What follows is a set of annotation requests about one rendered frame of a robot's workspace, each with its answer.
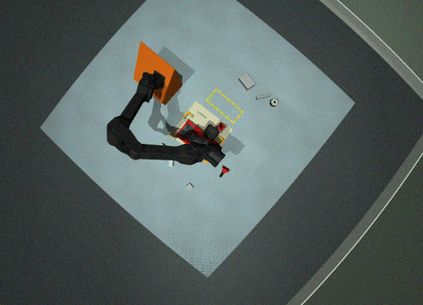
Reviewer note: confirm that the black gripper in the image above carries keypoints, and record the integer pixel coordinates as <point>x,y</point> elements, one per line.
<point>210,132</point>

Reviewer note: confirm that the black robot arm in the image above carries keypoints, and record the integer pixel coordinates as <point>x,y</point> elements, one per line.
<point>119,135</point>

